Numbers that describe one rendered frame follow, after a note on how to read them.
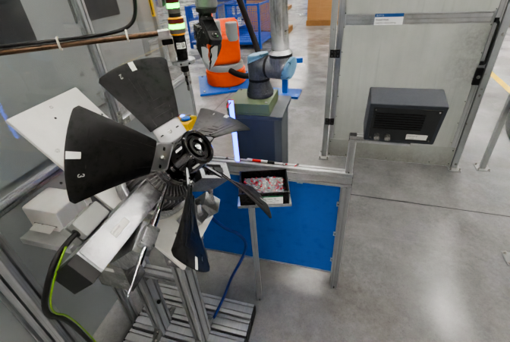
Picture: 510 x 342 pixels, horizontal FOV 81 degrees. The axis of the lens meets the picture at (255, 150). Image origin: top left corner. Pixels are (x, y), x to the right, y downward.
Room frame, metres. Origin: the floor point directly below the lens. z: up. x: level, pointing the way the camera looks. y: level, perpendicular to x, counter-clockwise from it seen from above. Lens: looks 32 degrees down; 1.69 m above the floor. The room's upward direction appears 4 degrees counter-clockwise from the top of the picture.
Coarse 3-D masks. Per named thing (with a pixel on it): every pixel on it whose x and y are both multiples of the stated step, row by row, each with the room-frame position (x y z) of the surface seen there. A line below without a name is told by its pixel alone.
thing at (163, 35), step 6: (162, 30) 0.87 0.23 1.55; (168, 30) 0.88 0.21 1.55; (162, 36) 0.87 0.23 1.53; (168, 36) 0.87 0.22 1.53; (162, 42) 0.86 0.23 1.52; (168, 42) 0.87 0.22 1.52; (168, 48) 0.87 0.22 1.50; (174, 48) 0.88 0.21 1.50; (168, 54) 0.88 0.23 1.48; (174, 54) 0.88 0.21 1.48; (174, 60) 0.87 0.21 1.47; (186, 60) 0.88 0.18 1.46; (192, 60) 0.88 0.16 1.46; (180, 66) 0.86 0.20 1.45
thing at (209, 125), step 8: (200, 112) 1.12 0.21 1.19; (208, 112) 1.13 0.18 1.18; (216, 112) 1.14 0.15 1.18; (200, 120) 1.06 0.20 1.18; (208, 120) 1.06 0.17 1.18; (216, 120) 1.06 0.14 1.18; (224, 120) 1.08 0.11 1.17; (232, 120) 1.10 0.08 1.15; (192, 128) 0.99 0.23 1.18; (200, 128) 0.98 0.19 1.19; (208, 128) 0.98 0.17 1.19; (216, 128) 0.98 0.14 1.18; (224, 128) 1.00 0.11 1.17; (232, 128) 1.02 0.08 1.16; (240, 128) 1.04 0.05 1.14; (248, 128) 1.08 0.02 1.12; (216, 136) 0.91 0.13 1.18
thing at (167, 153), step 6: (156, 144) 0.74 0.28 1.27; (162, 144) 0.75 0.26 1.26; (168, 144) 0.76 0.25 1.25; (156, 150) 0.73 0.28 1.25; (162, 150) 0.75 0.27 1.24; (168, 150) 0.76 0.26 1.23; (156, 156) 0.73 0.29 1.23; (168, 156) 0.76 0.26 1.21; (156, 162) 0.73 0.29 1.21; (162, 162) 0.74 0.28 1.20; (168, 162) 0.75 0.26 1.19; (156, 168) 0.73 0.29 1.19; (162, 168) 0.74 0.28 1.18
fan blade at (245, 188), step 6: (222, 174) 0.79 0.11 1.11; (228, 180) 0.78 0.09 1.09; (234, 180) 0.90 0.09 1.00; (240, 186) 0.80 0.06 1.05; (246, 186) 0.90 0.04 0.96; (246, 192) 0.78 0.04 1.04; (252, 192) 0.84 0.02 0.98; (252, 198) 0.76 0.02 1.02; (258, 198) 0.81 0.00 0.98; (258, 204) 0.75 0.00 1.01; (264, 204) 0.80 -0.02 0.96; (264, 210) 0.74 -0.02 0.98; (270, 216) 0.73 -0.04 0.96
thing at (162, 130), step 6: (174, 120) 0.87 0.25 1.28; (162, 126) 0.86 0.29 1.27; (168, 126) 0.86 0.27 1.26; (174, 126) 0.86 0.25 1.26; (180, 126) 0.86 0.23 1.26; (156, 132) 0.85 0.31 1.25; (162, 132) 0.85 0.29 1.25; (174, 132) 0.85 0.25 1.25; (180, 132) 0.85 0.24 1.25; (162, 138) 0.83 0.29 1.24; (168, 138) 0.84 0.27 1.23; (174, 138) 0.84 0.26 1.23
